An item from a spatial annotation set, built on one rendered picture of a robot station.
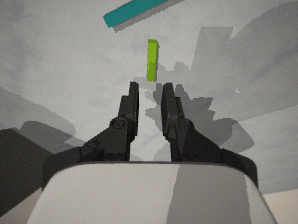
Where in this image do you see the lime green rod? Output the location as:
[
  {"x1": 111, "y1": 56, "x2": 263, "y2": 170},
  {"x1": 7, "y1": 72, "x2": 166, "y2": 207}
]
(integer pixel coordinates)
[{"x1": 147, "y1": 39, "x2": 157, "y2": 81}]

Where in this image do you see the turquoise rod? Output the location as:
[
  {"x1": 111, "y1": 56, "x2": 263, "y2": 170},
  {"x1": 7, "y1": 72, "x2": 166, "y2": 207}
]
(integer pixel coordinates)
[{"x1": 103, "y1": 0, "x2": 165, "y2": 28}]

